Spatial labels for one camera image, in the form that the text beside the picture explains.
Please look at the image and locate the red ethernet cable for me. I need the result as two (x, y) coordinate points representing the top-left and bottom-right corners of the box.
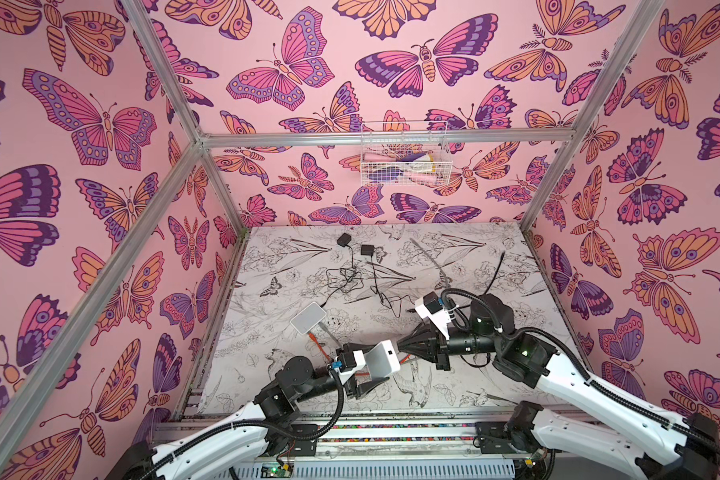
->
(307, 332), (409, 379)

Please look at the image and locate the white network switch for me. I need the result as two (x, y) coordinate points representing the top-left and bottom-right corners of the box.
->
(364, 340), (401, 380)
(290, 302), (327, 335)

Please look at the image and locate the black power adapter cable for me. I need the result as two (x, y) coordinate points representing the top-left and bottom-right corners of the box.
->
(317, 245), (367, 310)

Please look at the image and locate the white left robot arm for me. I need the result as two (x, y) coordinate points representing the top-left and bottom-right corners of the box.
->
(107, 340), (401, 479)

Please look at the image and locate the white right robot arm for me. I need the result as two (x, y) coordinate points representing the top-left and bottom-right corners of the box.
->
(397, 289), (720, 479)

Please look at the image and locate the black power adapter right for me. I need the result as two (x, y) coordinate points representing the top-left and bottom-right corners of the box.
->
(360, 244), (375, 258)

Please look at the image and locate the black power adapter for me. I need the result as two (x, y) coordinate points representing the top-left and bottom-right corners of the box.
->
(360, 244), (375, 258)
(337, 233), (352, 248)

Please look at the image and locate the black power adapter left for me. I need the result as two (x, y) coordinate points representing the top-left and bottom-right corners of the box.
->
(337, 233), (352, 248)

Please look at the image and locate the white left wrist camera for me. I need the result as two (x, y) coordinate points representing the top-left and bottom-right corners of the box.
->
(328, 350), (367, 385)

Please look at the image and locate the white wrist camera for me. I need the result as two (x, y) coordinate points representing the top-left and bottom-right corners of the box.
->
(414, 291), (454, 340)
(328, 350), (367, 385)

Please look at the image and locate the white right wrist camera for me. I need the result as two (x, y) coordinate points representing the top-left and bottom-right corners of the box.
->
(414, 291), (454, 340)

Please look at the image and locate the black ethernet cable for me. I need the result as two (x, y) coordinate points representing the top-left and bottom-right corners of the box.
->
(407, 251), (506, 316)

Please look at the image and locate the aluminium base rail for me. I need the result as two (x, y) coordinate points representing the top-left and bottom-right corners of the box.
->
(149, 413), (643, 480)

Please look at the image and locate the grey slotted cable duct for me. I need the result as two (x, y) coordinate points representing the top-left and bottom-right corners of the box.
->
(234, 458), (516, 479)

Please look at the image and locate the wire basket on wall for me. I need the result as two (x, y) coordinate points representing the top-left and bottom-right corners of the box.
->
(357, 126), (453, 189)

